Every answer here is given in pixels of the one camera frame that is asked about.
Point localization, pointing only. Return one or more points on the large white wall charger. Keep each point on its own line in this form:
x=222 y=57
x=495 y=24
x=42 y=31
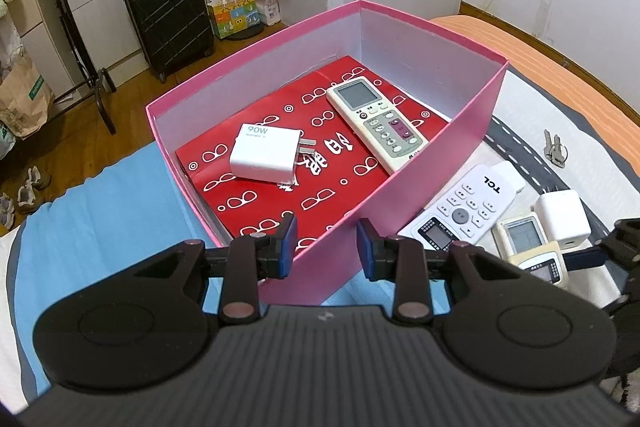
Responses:
x=260 y=154

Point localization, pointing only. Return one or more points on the cream remote with purple buttons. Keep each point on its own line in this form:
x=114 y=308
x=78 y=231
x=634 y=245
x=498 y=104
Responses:
x=375 y=117

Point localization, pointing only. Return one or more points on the yellowed cream remote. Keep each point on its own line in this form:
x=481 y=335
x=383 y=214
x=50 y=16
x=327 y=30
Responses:
x=542 y=266

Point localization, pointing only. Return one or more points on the flat white power bank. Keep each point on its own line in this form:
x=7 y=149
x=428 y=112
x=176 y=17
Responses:
x=512 y=174

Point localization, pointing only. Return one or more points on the pair of grey shoes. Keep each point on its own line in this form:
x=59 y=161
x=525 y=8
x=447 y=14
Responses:
x=31 y=187

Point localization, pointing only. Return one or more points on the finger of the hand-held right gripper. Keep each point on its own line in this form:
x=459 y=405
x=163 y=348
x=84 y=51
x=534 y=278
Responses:
x=582 y=258
x=627 y=294

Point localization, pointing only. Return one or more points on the green and white bag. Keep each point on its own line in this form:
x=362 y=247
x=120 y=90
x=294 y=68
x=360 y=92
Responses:
x=5 y=139

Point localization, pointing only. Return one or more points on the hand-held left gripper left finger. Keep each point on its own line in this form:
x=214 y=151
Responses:
x=288 y=243

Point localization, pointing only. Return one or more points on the brown paper bag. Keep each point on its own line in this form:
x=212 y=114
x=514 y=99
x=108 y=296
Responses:
x=22 y=99

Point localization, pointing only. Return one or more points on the white cube charger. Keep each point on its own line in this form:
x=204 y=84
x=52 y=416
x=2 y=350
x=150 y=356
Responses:
x=555 y=212

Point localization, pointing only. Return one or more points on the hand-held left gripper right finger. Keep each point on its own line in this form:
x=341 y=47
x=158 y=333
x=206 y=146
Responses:
x=365 y=252

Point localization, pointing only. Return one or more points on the black clothes rack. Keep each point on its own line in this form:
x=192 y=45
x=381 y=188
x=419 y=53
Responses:
x=75 y=42

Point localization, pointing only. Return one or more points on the pink cardboard box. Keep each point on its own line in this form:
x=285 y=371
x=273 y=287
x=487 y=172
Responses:
x=440 y=127

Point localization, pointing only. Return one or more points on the blue bed sheet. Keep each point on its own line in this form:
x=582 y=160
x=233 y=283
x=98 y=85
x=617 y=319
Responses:
x=110 y=207

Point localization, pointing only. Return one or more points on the bunch of silver keys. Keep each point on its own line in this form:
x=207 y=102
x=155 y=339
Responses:
x=554 y=149

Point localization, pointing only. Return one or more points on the road print blanket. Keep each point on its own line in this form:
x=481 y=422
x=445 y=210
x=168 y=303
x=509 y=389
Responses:
x=595 y=177

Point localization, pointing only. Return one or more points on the orange bed mat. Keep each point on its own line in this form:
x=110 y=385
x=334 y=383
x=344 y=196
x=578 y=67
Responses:
x=575 y=72

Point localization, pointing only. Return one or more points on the black suitcase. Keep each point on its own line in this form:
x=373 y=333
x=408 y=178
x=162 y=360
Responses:
x=167 y=17

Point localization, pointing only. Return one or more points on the white remote with grey button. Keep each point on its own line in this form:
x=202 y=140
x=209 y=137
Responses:
x=475 y=202

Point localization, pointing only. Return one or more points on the cream remote with large screen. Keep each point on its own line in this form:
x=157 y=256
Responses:
x=520 y=232

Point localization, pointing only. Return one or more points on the colourful gift bag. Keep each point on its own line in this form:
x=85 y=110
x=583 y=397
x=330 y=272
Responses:
x=235 y=17

